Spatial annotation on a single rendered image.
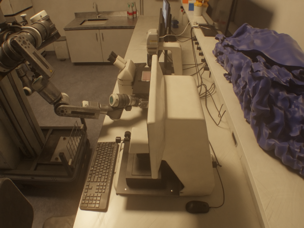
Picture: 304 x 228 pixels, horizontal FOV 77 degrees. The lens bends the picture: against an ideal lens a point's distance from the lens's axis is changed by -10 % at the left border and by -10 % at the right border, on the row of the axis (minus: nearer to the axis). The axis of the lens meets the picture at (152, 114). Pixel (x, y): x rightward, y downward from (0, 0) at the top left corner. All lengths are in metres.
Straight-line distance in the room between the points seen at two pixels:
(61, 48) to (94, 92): 1.50
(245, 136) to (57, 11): 4.15
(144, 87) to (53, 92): 0.58
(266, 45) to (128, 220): 0.97
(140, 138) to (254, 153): 0.47
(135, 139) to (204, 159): 0.30
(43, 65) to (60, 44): 3.16
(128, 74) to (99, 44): 2.32
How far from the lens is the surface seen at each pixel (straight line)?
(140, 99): 1.38
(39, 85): 1.25
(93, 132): 2.53
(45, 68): 1.20
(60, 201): 2.08
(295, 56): 0.85
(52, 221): 1.46
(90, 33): 3.70
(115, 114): 1.37
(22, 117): 1.79
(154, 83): 0.72
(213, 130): 1.44
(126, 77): 1.47
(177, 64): 1.48
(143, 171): 0.98
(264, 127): 0.66
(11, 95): 1.69
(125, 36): 3.59
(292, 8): 1.19
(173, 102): 0.76
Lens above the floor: 1.72
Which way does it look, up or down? 40 degrees down
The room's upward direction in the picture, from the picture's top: straight up
